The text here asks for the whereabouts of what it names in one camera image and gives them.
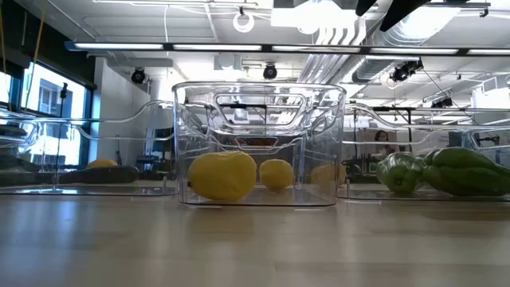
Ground black T-shaped stand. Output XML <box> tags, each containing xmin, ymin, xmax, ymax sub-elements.
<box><xmin>373</xmin><ymin>105</ymin><xmax>414</xmax><ymax>140</ymax></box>

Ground white hanging ring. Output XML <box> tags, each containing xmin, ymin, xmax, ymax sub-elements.
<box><xmin>233</xmin><ymin>10</ymin><xmax>256</xmax><ymax>33</ymax></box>

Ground yellow cord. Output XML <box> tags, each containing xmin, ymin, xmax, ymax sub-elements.
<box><xmin>23</xmin><ymin>0</ymin><xmax>45</xmax><ymax>115</ymax></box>

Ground long ceiling light strip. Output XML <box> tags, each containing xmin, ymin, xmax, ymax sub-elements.
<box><xmin>65</xmin><ymin>40</ymin><xmax>510</xmax><ymax>57</ymax></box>

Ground large green pepper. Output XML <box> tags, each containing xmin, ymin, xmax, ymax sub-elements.
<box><xmin>422</xmin><ymin>146</ymin><xmax>510</xmax><ymax>197</ymax></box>

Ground wide clear plastic bin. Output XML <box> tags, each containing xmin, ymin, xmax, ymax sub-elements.
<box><xmin>335</xmin><ymin>101</ymin><xmax>510</xmax><ymax>202</ymax></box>
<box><xmin>0</xmin><ymin>99</ymin><xmax>179</xmax><ymax>197</ymax></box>

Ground person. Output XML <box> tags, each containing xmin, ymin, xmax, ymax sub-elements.
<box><xmin>372</xmin><ymin>129</ymin><xmax>399</xmax><ymax>160</ymax></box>

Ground black office chair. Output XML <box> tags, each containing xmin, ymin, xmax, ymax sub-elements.
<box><xmin>137</xmin><ymin>127</ymin><xmax>175</xmax><ymax>176</ymax></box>

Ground narrow clear plastic bin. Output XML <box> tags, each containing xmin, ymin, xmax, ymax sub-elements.
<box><xmin>171</xmin><ymin>81</ymin><xmax>347</xmax><ymax>208</ymax></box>

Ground small yellow lemon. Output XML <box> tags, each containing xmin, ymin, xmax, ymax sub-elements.
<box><xmin>259</xmin><ymin>158</ymin><xmax>295</xmax><ymax>192</ymax></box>

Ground green bell pepper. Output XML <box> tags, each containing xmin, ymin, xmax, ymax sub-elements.
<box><xmin>375</xmin><ymin>151</ymin><xmax>426</xmax><ymax>195</ymax></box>

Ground purple eggplant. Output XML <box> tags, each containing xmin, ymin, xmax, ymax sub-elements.
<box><xmin>58</xmin><ymin>165</ymin><xmax>140</xmax><ymax>185</ymax></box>

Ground window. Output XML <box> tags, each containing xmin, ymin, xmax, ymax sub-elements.
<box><xmin>0</xmin><ymin>59</ymin><xmax>96</xmax><ymax>168</ymax></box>

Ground silver ventilation duct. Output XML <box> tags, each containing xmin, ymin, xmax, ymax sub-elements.
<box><xmin>350</xmin><ymin>0</ymin><xmax>463</xmax><ymax>84</ymax></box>

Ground orange fruit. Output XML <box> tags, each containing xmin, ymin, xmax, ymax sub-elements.
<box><xmin>86</xmin><ymin>158</ymin><xmax>120</xmax><ymax>169</ymax></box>
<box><xmin>310</xmin><ymin>163</ymin><xmax>347</xmax><ymax>187</ymax></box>

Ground large yellow lemon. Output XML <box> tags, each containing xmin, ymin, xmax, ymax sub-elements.
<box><xmin>186</xmin><ymin>150</ymin><xmax>258</xmax><ymax>202</ymax></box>

